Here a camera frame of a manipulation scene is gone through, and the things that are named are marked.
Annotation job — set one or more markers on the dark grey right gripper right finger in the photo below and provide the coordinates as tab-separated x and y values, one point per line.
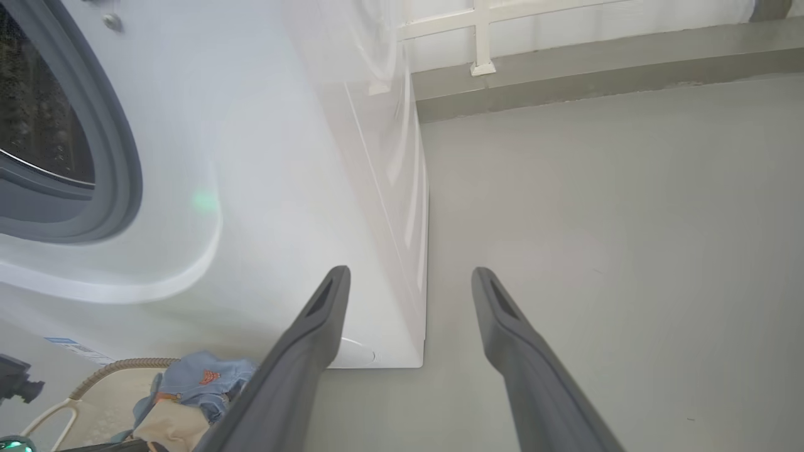
534	383

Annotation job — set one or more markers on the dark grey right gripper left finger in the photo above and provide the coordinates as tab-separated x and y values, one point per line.
282	383

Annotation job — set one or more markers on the blue cartoon fox garment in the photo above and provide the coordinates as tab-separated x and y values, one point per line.
201	383

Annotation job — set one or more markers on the white front-load washing machine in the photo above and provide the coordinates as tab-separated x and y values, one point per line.
270	157

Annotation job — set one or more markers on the grey rubber door gasket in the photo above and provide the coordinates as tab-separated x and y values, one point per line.
119	157

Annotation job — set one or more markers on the steel washing machine drum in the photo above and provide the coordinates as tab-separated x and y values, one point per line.
38	113

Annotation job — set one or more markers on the round white filter cover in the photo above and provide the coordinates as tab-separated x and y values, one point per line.
355	353

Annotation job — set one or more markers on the white perforated laundry basket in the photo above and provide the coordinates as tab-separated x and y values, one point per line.
107	402

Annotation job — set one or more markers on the blue energy label sticker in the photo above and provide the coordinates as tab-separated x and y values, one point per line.
78	349

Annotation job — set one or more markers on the white metal railing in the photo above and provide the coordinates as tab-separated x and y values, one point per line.
482	37

